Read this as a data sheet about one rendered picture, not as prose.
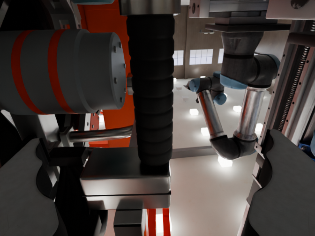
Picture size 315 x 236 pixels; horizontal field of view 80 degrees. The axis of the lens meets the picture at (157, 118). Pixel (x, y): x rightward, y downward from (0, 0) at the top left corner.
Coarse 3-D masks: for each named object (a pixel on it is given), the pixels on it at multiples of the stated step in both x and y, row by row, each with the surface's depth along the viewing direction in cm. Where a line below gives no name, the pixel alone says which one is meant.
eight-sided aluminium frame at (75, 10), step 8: (48, 0) 45; (56, 0) 47; (64, 0) 45; (48, 8) 47; (56, 8) 47; (64, 8) 47; (72, 8) 48; (56, 16) 49; (64, 16) 49; (72, 16) 49; (80, 16) 52; (56, 24) 50; (64, 24) 51; (72, 24) 50; (80, 24) 53; (72, 120) 56; (80, 120) 54; (88, 120) 57; (80, 128) 54; (88, 128) 57; (80, 144) 52; (88, 144) 56; (56, 184) 41; (56, 192) 39
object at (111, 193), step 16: (96, 160) 20; (112, 160) 20; (128, 160) 20; (80, 176) 18; (96, 176) 18; (112, 176) 18; (128, 176) 18; (144, 176) 18; (160, 176) 18; (96, 192) 19; (112, 192) 19; (128, 192) 19; (144, 192) 19; (160, 192) 19; (96, 208) 20; (112, 208) 20; (128, 208) 20; (144, 208) 20
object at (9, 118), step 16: (0, 0) 39; (16, 0) 45; (32, 0) 45; (0, 16) 38; (16, 16) 48; (32, 16) 48; (0, 112) 38; (0, 128) 54; (0, 144) 52; (16, 144) 52; (0, 160) 48
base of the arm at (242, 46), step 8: (224, 32) 72; (232, 32) 68; (240, 32) 67; (248, 32) 66; (256, 32) 67; (224, 40) 73; (232, 40) 70; (240, 40) 68; (248, 40) 68; (256, 40) 69; (224, 48) 76; (232, 48) 72; (240, 48) 70; (248, 48) 70; (224, 56) 77; (232, 56) 73; (240, 56) 72; (248, 56) 72
